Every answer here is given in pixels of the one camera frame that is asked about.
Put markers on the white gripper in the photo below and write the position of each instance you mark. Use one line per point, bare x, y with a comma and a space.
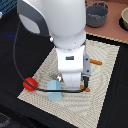
73, 65

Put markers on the light blue toy carton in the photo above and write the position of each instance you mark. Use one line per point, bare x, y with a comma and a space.
54, 87

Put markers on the red toy tomato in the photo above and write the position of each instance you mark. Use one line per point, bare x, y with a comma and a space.
30, 84

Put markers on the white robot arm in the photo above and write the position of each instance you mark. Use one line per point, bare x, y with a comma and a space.
64, 21

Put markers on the beige woven placemat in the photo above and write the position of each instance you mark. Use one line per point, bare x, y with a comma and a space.
79, 110

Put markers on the brown wooden board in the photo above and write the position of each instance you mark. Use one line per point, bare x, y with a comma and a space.
111, 29

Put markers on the large grey pot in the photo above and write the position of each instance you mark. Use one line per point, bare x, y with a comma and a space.
96, 14

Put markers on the beige bowl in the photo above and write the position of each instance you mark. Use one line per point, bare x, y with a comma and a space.
124, 16

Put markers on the orange handled toy knife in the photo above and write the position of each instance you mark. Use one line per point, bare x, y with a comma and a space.
95, 62

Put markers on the orange handled toy fork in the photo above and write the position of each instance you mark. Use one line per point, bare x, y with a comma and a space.
83, 87

